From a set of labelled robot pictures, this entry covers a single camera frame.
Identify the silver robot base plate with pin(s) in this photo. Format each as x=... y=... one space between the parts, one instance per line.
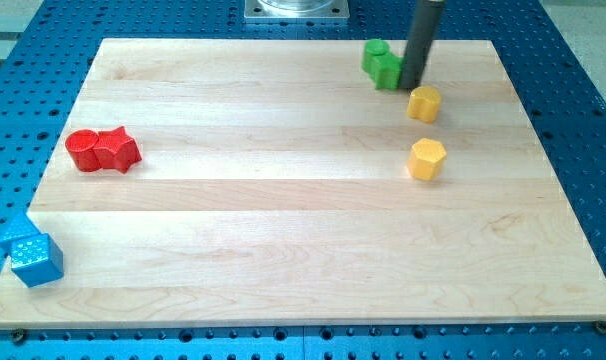
x=256 y=10

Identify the red cylinder block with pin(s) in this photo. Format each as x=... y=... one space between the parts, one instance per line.
x=80 y=147

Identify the wooden board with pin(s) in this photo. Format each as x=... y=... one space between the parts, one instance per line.
x=274 y=189

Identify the green cylinder block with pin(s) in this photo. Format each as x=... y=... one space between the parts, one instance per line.
x=372 y=49

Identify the blue triangle block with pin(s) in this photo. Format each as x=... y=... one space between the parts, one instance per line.
x=19 y=227

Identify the green star block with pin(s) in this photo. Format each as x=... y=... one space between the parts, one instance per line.
x=385 y=71

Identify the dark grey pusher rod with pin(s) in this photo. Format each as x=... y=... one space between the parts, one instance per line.
x=425 y=22

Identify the blue cube block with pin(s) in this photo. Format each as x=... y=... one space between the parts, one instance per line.
x=37 y=260

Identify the yellow heart block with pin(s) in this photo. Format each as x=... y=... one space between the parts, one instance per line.
x=424 y=104

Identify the yellow hexagon block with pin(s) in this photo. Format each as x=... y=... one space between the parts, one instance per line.
x=426 y=160

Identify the red star block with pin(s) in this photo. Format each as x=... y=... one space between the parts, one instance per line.
x=116 y=150

